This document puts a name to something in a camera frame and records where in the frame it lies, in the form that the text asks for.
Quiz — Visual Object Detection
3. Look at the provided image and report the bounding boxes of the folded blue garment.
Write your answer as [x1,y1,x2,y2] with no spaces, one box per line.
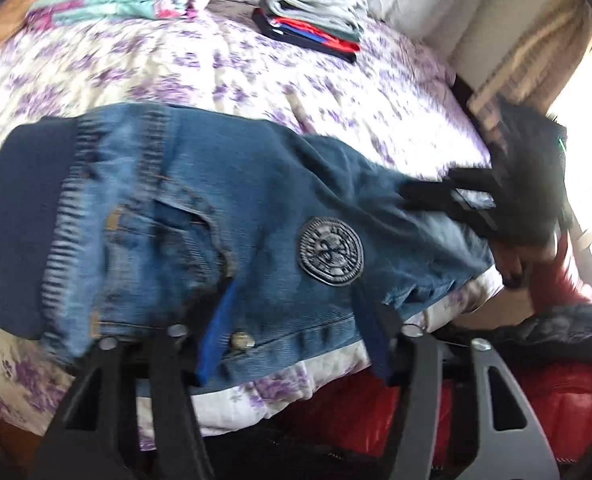
[295,29,338,45]

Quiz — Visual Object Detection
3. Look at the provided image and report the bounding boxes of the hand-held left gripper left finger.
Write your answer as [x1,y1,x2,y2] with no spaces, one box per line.
[28,280,242,480]

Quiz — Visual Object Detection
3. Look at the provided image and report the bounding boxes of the purple floral bedspread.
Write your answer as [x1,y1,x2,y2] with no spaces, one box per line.
[0,0,507,456]

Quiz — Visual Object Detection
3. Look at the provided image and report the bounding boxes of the person's right hand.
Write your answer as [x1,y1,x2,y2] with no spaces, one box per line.
[493,241,557,289]

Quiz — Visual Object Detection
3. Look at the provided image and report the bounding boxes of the folded light grey garment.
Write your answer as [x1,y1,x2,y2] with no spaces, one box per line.
[263,0,365,37]

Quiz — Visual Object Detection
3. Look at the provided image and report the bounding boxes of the folded dark grey garment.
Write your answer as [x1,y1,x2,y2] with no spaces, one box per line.
[326,24,363,44]

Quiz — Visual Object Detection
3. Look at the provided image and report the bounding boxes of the stack of folded clothes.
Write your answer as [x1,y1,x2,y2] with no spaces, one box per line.
[252,7,358,65]

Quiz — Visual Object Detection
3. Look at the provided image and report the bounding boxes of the blue denim pants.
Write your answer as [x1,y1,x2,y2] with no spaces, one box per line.
[0,102,497,392]

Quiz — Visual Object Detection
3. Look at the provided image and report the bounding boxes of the black quilted garment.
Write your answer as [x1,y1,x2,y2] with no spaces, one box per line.
[433,304,592,362]

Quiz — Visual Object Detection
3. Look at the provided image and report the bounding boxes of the person's red jacket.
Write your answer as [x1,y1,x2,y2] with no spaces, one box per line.
[286,357,592,463]

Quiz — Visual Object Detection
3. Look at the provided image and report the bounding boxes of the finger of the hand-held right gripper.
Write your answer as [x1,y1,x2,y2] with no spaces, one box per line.
[425,199,500,241]
[399,169,495,206]

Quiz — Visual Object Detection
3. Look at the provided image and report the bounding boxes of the folded red garment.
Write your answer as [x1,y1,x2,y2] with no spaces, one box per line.
[271,16,362,54]

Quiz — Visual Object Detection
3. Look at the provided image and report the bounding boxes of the person's right forearm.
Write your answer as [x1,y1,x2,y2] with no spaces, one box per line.
[526,237,592,317]

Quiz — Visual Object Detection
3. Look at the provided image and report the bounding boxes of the brown cushion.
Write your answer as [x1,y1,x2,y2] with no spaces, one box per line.
[0,0,52,62]

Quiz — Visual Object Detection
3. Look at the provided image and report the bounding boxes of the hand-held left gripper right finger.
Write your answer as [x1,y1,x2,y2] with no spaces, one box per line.
[357,304,563,480]

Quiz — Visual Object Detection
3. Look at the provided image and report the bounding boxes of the beige checked curtain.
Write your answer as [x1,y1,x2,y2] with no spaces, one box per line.
[468,0,592,127]

